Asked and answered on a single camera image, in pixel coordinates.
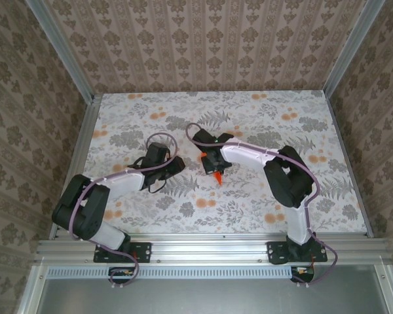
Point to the orange paper sheet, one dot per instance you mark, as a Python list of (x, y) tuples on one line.
[(218, 179)]

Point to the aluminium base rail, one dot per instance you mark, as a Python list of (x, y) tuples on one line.
[(209, 250)]

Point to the right aluminium corner post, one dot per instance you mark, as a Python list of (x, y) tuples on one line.
[(351, 45)]

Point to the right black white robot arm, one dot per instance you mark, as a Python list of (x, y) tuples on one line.
[(288, 180)]

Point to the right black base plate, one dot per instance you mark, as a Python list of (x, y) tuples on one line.
[(275, 252)]

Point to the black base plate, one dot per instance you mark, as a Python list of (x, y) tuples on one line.
[(144, 252), (275, 252)]

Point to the left aluminium corner post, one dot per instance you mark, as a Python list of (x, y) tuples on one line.
[(65, 52)]

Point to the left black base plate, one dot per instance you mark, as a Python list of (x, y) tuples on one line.
[(144, 252)]

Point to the floral patterned table cover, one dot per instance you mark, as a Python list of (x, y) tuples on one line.
[(183, 108)]

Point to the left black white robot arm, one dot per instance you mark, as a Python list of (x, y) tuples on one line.
[(85, 209)]

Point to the aluminium corner post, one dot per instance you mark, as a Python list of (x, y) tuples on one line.
[(65, 52), (351, 45)]

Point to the left aluminium side rail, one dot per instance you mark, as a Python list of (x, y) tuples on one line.
[(81, 147)]

